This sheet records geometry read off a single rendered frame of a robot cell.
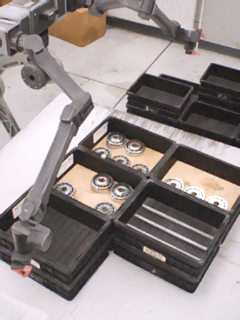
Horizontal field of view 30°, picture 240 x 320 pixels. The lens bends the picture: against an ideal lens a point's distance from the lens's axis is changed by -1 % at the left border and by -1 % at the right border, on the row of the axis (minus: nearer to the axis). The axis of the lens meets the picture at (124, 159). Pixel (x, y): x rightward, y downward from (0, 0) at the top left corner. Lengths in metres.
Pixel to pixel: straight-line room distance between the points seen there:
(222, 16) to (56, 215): 3.37
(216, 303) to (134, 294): 0.34
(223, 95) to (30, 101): 1.73
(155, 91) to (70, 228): 1.68
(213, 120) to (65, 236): 1.77
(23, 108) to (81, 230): 2.26
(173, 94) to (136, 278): 1.75
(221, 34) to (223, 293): 3.46
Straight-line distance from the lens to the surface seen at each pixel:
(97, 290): 1.94
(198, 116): 3.39
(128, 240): 1.92
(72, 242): 1.93
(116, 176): 2.14
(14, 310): 1.93
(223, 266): 2.07
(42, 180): 1.53
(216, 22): 4.96
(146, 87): 3.43
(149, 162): 2.27
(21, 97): 4.23
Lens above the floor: 2.35
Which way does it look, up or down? 42 degrees down
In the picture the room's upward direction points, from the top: 3 degrees clockwise
